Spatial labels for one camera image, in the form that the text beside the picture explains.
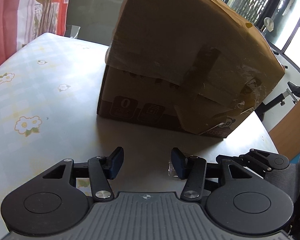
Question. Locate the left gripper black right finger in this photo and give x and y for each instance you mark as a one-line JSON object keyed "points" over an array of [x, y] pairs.
{"points": [[221, 181]]}

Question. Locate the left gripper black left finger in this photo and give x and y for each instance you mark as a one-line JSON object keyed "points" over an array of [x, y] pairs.
{"points": [[59, 181]]}

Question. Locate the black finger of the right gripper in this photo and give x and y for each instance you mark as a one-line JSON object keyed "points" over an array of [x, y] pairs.
{"points": [[259, 161]]}

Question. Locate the clear brown candy wrapper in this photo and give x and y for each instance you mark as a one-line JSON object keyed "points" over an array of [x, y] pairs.
{"points": [[171, 170]]}

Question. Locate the black exercise machine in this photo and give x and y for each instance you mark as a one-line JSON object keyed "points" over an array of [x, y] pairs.
{"points": [[293, 90]]}

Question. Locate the floral checked tablecloth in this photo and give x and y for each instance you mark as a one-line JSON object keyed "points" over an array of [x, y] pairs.
{"points": [[48, 99]]}

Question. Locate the brown cardboard box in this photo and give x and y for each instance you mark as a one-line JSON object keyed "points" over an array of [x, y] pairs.
{"points": [[194, 66]]}

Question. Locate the red patterned curtain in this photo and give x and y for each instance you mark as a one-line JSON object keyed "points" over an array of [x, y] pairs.
{"points": [[22, 21]]}

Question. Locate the black metal window frame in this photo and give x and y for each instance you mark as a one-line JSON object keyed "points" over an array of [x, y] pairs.
{"points": [[278, 21]]}

